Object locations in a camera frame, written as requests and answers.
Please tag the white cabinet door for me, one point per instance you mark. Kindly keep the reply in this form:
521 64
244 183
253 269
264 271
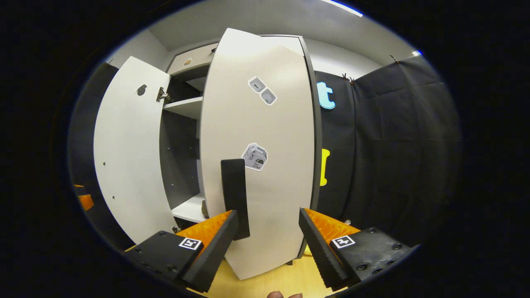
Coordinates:
132 157
277 186

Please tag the black backdrop cloth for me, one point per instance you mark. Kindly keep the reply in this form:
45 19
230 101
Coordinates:
87 124
393 145

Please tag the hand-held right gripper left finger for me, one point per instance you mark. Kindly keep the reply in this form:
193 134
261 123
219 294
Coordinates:
215 248

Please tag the white shoe cabinet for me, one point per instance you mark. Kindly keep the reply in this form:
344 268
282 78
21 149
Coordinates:
180 149

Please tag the white cabinet shelf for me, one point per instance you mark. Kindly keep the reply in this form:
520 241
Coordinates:
186 106
190 211

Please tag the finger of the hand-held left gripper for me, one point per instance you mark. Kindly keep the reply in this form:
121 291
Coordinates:
86 202
78 188

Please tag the long ceiling light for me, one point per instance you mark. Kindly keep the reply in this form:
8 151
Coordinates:
341 7

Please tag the beige cabinet drawer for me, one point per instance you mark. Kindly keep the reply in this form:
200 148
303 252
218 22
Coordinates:
194 60

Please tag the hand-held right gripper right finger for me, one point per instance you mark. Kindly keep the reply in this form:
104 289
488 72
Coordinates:
321 252

